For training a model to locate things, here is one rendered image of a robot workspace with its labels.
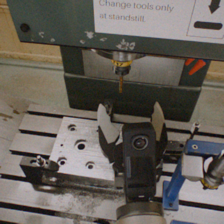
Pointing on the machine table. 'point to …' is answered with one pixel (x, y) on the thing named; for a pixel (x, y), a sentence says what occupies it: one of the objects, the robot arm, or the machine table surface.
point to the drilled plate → (104, 175)
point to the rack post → (173, 188)
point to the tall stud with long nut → (194, 129)
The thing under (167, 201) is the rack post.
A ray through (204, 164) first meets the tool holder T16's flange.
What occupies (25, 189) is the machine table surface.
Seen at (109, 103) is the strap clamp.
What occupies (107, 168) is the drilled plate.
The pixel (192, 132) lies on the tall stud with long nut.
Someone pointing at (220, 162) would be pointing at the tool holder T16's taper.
